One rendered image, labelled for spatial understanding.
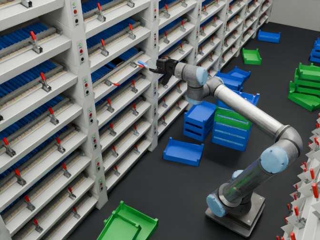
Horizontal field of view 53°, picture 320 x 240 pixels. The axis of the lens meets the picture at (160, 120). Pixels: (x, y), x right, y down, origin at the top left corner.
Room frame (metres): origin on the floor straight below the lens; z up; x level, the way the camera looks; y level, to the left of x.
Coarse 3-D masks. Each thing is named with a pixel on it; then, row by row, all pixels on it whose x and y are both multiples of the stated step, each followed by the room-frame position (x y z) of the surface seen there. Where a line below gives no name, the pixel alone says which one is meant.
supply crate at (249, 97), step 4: (236, 92) 2.29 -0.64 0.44; (244, 96) 2.26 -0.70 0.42; (248, 96) 2.25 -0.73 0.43; (252, 96) 2.24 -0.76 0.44; (256, 96) 2.21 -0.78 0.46; (248, 100) 2.23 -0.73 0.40; (256, 100) 2.21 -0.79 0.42; (216, 104) 2.16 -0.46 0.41; (220, 104) 2.15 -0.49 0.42; (224, 104) 2.13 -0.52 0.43; (256, 104) 2.15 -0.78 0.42; (228, 108) 2.12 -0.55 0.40
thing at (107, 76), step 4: (140, 52) 2.01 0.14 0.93; (136, 56) 1.96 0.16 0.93; (140, 56) 1.99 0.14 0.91; (128, 60) 1.89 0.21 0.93; (132, 60) 1.92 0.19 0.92; (124, 64) 1.84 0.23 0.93; (116, 68) 1.79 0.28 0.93; (120, 68) 1.80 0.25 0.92; (112, 72) 1.74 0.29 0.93; (116, 72) 1.76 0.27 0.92; (104, 76) 1.68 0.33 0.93; (108, 76) 1.69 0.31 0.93; (100, 80) 1.64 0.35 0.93; (104, 80) 1.67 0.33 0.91; (92, 84) 1.59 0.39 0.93; (96, 84) 1.60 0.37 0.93; (92, 88) 1.57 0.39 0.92
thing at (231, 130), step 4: (216, 124) 2.15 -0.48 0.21; (216, 128) 2.15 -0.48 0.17; (220, 128) 2.13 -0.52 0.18; (224, 128) 2.12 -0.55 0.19; (228, 128) 2.11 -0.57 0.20; (232, 128) 2.10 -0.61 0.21; (232, 132) 2.09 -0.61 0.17; (236, 132) 2.08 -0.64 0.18; (240, 132) 2.06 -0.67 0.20; (244, 132) 2.05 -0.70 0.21; (248, 132) 2.04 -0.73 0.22; (244, 136) 2.05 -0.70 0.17
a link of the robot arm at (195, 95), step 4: (188, 88) 1.51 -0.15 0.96; (192, 88) 1.49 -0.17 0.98; (196, 88) 1.49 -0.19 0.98; (200, 88) 1.50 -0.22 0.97; (204, 88) 1.53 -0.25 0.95; (208, 88) 1.55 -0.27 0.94; (188, 92) 1.51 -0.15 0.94; (192, 92) 1.49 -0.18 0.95; (196, 92) 1.49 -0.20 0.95; (200, 92) 1.50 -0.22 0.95; (204, 92) 1.52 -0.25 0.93; (208, 92) 1.54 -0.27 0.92; (188, 96) 1.51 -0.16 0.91; (192, 96) 1.49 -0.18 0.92; (196, 96) 1.49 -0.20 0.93; (200, 96) 1.50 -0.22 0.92; (204, 96) 1.52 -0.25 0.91; (188, 100) 1.51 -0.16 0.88; (192, 100) 1.49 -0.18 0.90; (196, 100) 1.49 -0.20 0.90; (200, 100) 1.50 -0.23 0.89; (196, 104) 1.49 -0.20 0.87
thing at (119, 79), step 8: (136, 48) 2.08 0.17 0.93; (144, 48) 2.05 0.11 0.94; (144, 56) 2.02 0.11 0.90; (120, 72) 1.79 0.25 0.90; (128, 72) 1.81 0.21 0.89; (112, 80) 1.69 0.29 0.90; (120, 80) 1.72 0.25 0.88; (96, 88) 1.60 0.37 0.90; (104, 88) 1.61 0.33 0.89; (112, 88) 1.66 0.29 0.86; (96, 96) 1.53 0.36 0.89
